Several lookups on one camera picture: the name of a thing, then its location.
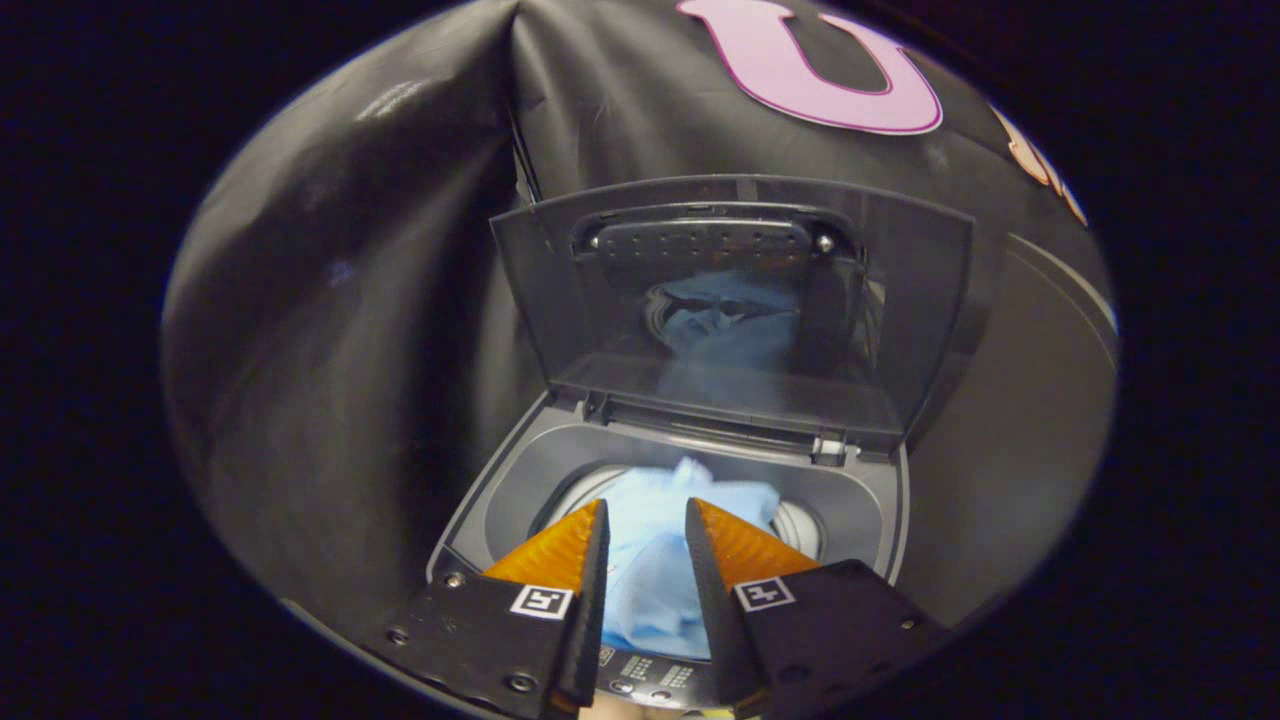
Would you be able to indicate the black backdrop cloth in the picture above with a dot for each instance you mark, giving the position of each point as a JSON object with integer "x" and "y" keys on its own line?
{"x": 350, "y": 350}

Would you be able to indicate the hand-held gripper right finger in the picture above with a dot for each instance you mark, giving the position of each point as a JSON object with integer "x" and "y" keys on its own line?
{"x": 710, "y": 600}

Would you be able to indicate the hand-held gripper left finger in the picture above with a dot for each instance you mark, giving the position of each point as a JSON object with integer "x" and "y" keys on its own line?
{"x": 590, "y": 600}

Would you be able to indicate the dark grey washing machine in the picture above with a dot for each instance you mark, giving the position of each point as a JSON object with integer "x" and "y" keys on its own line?
{"x": 520, "y": 490}

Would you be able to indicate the light blue garment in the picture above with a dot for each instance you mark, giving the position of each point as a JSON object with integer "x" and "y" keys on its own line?
{"x": 650, "y": 560}

